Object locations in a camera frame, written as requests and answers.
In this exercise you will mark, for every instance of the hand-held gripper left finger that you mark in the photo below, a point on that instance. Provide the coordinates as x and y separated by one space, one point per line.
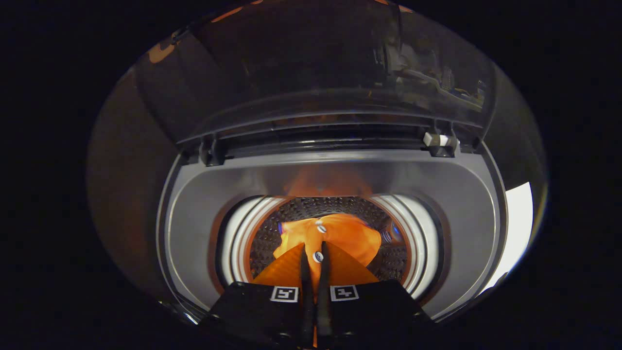
252 311

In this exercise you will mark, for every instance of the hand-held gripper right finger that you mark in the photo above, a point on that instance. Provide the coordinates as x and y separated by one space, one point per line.
374 308

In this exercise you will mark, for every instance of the yellow polo shirt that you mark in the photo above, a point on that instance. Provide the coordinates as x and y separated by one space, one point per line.
345 233

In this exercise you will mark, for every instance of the dark glass washing machine lid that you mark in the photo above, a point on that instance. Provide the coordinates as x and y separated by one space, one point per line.
316 58

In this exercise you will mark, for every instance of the white sheet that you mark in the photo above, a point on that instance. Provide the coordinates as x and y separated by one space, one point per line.
517 228

